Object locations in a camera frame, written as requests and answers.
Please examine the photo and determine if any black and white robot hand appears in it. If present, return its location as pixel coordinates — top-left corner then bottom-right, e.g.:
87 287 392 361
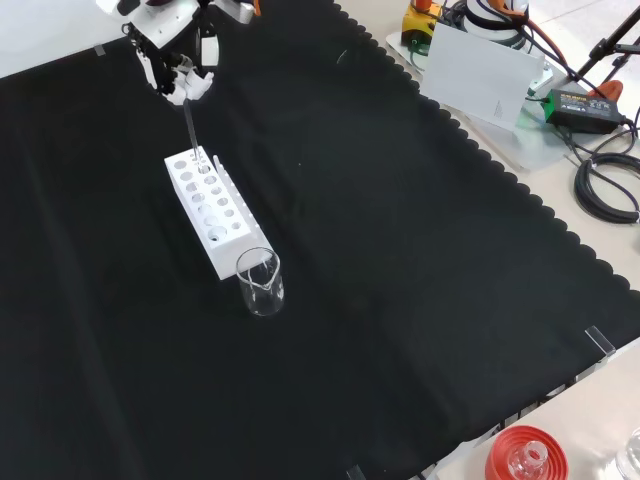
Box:
122 19 222 106

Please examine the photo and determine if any clear glass rod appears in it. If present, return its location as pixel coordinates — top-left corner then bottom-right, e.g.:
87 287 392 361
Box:
181 97 202 161

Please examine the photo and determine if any white test tube rack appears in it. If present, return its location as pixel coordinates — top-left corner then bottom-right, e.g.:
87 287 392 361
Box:
163 145 275 281

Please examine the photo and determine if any clear graduated glass beaker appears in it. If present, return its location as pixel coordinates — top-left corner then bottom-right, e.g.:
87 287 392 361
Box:
234 247 286 317

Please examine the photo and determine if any yellow emergency stop button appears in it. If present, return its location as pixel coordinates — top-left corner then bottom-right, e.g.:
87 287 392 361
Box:
402 0 444 46

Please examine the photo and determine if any black bench cloth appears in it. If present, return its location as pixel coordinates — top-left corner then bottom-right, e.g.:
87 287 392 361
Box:
0 0 640 480

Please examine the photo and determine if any white card board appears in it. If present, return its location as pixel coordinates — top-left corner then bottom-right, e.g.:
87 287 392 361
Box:
422 22 546 132

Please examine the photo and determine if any pale base board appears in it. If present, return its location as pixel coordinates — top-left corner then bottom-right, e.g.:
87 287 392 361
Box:
383 29 594 174

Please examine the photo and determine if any black power adapter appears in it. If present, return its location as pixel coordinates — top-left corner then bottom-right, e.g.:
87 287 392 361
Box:
543 88 626 135

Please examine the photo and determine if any black tripod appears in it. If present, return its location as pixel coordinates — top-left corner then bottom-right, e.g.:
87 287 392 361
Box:
574 0 640 86

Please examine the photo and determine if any orange clamp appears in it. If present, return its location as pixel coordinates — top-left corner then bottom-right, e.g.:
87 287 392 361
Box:
587 79 624 104

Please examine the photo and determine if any clear round-bottom flask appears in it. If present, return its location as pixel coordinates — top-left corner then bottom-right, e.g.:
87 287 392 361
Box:
507 439 549 480

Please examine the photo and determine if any clear glass container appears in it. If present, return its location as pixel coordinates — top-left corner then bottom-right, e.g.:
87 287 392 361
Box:
615 427 640 480

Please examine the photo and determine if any green cable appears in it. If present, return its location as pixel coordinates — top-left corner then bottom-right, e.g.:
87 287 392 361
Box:
405 38 432 70

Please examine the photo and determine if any orange cable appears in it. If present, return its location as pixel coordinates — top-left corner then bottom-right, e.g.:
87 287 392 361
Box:
492 0 576 76

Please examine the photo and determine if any black adapter cable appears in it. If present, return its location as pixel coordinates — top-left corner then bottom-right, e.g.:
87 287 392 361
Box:
558 119 640 167

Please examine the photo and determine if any coiled black cable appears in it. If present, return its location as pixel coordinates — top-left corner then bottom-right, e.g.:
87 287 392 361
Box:
573 152 640 224

